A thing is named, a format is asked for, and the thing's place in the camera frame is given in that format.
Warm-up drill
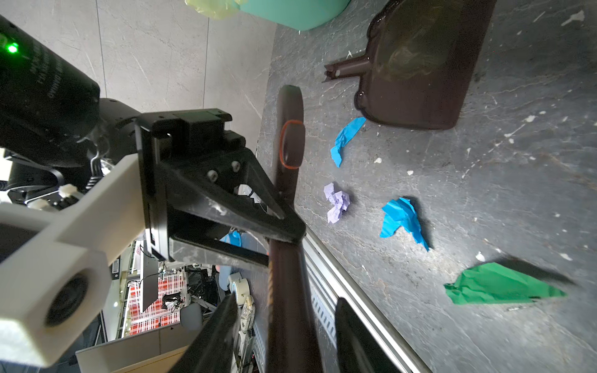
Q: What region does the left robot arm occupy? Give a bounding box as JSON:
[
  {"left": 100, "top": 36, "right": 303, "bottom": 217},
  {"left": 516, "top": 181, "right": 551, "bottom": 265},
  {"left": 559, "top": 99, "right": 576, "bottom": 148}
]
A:
[{"left": 1, "top": 20, "right": 306, "bottom": 260}]

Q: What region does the green plastic trash bin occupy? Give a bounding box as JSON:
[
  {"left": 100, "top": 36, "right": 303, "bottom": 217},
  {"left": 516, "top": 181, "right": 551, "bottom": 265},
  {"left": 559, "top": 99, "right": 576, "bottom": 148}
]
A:
[{"left": 239, "top": 0, "right": 351, "bottom": 31}]

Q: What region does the blue paper scrap near middle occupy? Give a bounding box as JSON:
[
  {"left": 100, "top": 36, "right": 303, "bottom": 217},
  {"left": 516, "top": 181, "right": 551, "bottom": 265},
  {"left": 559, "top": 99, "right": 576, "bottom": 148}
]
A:
[{"left": 380, "top": 197, "right": 430, "bottom": 251}]

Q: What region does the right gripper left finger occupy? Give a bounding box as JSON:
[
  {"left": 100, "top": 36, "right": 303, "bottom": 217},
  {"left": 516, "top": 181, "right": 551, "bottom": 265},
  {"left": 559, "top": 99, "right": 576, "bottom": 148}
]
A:
[{"left": 169, "top": 295, "right": 238, "bottom": 373}]

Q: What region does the dark green paper scrap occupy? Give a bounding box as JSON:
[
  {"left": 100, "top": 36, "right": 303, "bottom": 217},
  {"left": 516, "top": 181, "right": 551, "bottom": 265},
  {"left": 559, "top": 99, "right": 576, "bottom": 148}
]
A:
[{"left": 444, "top": 263, "right": 567, "bottom": 306}]

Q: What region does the purple paper scrap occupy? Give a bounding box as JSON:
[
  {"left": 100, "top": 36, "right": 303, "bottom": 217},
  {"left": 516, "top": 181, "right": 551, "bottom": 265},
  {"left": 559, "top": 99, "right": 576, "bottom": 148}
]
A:
[{"left": 323, "top": 183, "right": 351, "bottom": 224}]

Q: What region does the blue paper scrap near dustpan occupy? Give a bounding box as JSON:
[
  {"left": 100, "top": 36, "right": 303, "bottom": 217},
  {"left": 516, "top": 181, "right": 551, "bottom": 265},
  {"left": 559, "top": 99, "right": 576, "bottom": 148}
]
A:
[{"left": 331, "top": 117, "right": 366, "bottom": 168}]

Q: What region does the dark brown dustpan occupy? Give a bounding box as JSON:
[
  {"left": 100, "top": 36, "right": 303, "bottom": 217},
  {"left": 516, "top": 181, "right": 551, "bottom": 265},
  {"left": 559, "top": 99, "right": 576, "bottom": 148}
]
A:
[{"left": 325, "top": 0, "right": 495, "bottom": 130}]

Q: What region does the yellow-green bin liner bag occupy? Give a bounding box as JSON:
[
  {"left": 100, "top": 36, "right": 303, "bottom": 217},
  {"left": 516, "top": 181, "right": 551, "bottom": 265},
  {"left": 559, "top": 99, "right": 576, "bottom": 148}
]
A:
[{"left": 184, "top": 0, "right": 246, "bottom": 20}]

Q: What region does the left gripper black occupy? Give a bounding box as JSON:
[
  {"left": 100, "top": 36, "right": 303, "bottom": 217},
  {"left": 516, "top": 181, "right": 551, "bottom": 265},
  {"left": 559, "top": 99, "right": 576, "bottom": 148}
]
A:
[{"left": 135, "top": 109, "right": 285, "bottom": 268}]

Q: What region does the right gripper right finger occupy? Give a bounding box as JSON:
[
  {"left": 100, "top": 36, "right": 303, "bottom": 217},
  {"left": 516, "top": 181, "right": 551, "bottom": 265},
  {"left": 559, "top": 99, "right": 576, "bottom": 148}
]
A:
[{"left": 334, "top": 298, "right": 392, "bottom": 372}]

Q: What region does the aluminium rail front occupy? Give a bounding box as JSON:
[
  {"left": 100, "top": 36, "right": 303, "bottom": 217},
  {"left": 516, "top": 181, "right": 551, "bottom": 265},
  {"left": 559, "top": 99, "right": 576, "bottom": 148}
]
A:
[{"left": 303, "top": 231, "right": 430, "bottom": 372}]

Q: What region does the brown cartoon face brush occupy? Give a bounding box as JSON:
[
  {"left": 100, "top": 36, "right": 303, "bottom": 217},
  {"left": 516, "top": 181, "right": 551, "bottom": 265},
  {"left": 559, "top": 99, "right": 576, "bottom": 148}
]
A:
[{"left": 266, "top": 85, "right": 323, "bottom": 372}]

